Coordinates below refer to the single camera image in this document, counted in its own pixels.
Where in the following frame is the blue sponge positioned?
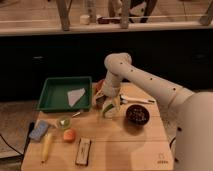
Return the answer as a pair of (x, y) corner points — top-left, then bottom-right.
(29, 120), (50, 141)

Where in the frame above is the orange bowl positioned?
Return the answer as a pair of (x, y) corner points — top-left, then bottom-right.
(95, 79), (104, 96)

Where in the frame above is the dark bowl with beans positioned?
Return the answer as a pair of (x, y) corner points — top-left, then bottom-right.
(126, 104), (150, 125)

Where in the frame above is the green plastic tray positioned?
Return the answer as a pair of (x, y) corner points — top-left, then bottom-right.
(37, 76), (92, 113)

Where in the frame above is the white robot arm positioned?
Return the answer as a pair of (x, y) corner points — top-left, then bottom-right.
(102, 53), (213, 171)

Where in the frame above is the white paper cup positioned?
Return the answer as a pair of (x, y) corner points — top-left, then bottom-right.
(102, 99), (120, 118)

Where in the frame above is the small green cup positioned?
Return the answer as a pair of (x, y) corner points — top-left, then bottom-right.
(56, 116), (71, 130)

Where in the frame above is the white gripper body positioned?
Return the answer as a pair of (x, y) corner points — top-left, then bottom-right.
(95, 79), (121, 107)

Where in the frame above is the green pepper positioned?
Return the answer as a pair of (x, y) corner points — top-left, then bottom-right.
(103, 104), (114, 115)

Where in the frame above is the orange fruit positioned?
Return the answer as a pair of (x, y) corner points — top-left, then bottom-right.
(63, 129), (76, 143)

